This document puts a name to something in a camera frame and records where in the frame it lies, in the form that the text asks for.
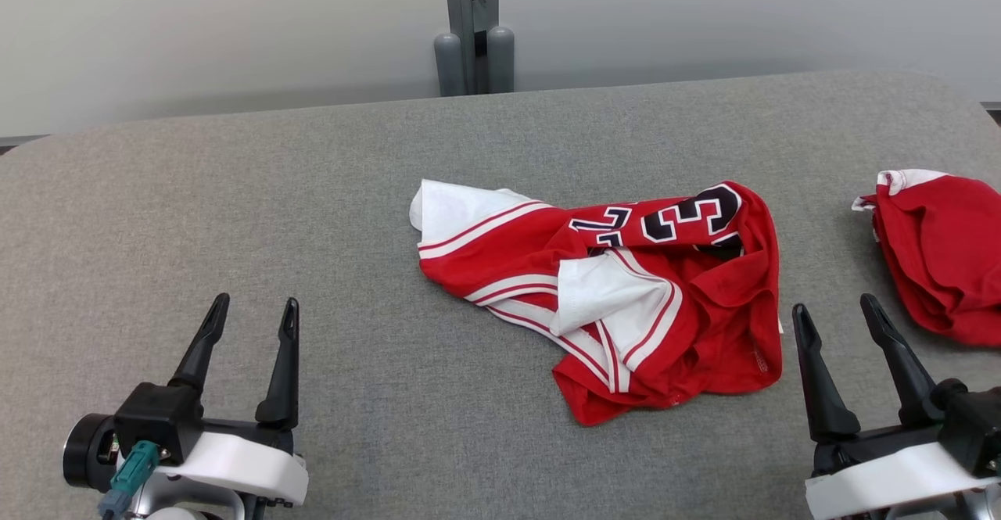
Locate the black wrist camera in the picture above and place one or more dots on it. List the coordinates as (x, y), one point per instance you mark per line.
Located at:
(974, 426)
(160, 418)

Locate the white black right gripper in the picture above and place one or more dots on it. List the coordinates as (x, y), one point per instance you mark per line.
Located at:
(884, 481)

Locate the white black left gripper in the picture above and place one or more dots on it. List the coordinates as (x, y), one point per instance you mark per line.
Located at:
(242, 465)

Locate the red basketball shorts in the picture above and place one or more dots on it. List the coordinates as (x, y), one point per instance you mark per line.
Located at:
(946, 254)

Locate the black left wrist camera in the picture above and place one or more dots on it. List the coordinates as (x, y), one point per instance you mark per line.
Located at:
(160, 418)

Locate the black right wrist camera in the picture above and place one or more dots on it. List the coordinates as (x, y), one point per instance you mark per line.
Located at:
(974, 426)

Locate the red white basketball jersey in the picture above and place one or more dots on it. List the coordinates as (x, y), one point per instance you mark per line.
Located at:
(704, 309)

